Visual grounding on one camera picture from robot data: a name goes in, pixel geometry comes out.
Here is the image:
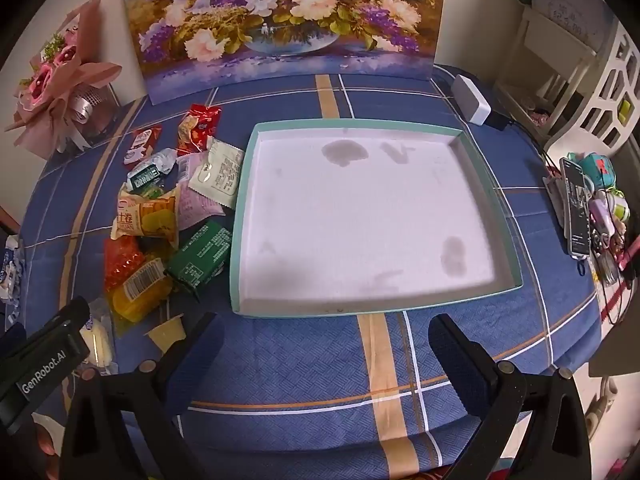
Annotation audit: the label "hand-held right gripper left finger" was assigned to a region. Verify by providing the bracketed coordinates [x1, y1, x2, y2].
[60, 311, 227, 480]

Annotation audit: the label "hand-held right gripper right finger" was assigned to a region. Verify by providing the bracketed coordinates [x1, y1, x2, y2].
[428, 313, 594, 480]

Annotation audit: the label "small jelly cup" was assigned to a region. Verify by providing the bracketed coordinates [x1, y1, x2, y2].
[144, 312, 186, 352]

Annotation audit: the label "cream cake clear packet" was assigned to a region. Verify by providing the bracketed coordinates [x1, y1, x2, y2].
[79, 300, 119, 369]

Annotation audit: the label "dark green snack packet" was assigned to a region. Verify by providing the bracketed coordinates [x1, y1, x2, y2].
[165, 220, 234, 292]

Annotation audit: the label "red gold-patterned snack packet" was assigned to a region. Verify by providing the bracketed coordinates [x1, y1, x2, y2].
[103, 234, 142, 292]

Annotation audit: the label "yellow egg roll packet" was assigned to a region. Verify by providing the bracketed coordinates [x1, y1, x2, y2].
[110, 190, 180, 251]

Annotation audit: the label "pink snack packet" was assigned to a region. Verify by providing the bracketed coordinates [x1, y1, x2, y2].
[174, 152, 227, 232]

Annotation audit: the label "teal-rimmed white tray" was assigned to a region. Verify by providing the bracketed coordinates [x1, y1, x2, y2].
[230, 119, 524, 318]

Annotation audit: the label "white green-print sachet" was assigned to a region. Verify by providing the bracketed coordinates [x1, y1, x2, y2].
[188, 137, 246, 211]

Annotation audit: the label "teal white snack packet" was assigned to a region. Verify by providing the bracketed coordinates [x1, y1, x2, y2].
[127, 148, 179, 194]

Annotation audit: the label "small brown-red snack packet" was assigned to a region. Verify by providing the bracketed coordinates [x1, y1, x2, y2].
[123, 126, 164, 166]

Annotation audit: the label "red peanut snack packet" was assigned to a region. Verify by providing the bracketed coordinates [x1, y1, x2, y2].
[175, 103, 222, 157]

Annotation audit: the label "person's left hand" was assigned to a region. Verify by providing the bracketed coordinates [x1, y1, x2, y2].
[35, 427, 65, 480]

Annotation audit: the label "blue white wrapped packets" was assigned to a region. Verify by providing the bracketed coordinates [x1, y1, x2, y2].
[0, 234, 24, 302]

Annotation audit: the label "blue plaid tablecloth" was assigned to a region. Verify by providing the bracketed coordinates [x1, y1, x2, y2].
[20, 62, 603, 480]

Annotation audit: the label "teal toy pouch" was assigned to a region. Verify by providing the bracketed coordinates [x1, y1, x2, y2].
[580, 152, 619, 191]

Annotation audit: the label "white power adapter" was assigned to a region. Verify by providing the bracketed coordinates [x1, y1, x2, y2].
[452, 74, 493, 125]

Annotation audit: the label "pink flower bouquet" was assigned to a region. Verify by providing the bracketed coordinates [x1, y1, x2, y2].
[4, 0, 124, 162]

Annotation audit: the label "white lattice basket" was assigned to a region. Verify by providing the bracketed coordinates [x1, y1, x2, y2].
[544, 22, 640, 162]

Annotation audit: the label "white wooden chair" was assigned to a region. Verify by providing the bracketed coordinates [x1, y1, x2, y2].
[494, 4, 597, 137]

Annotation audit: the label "flower painting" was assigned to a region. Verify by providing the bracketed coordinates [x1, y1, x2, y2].
[120, 0, 449, 106]

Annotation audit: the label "grey printed board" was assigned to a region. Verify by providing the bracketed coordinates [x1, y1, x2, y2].
[531, 0, 614, 55]

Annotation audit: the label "black cable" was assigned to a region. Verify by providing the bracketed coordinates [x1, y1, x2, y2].
[505, 119, 568, 183]

